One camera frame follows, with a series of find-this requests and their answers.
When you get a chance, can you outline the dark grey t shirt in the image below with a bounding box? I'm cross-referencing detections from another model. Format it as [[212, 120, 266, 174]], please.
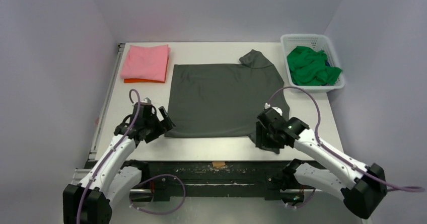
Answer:
[[166, 50, 290, 141]]

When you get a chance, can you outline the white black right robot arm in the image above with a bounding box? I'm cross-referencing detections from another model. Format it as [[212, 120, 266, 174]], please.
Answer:
[[256, 107, 388, 219]]

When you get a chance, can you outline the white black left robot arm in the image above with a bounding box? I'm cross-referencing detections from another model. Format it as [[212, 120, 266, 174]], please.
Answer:
[[62, 99, 175, 223]]

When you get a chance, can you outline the folded orange t shirt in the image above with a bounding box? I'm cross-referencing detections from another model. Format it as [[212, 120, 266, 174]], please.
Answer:
[[123, 78, 165, 84]]

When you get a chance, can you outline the folded pink t shirt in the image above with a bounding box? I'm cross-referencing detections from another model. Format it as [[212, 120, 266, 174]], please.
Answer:
[[120, 45, 170, 81]]

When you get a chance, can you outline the brown tape piece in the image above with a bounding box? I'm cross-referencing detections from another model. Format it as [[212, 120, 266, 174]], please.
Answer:
[[212, 161, 226, 169]]

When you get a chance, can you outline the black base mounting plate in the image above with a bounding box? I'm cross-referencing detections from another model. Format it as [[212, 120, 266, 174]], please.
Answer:
[[84, 160, 334, 203]]

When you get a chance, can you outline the green t shirt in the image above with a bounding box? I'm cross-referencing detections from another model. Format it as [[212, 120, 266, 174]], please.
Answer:
[[287, 46, 342, 86]]

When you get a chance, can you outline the blue t shirt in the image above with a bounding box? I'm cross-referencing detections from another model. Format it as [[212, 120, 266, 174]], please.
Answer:
[[325, 60, 333, 67]]

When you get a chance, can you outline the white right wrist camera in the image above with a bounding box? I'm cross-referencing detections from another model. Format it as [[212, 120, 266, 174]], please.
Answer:
[[264, 103, 282, 116]]

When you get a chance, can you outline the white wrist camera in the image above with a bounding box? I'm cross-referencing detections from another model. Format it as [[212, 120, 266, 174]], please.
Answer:
[[264, 103, 282, 116], [139, 97, 152, 105]]

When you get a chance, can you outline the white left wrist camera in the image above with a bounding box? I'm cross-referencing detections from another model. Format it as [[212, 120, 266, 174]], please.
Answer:
[[139, 97, 152, 105]]

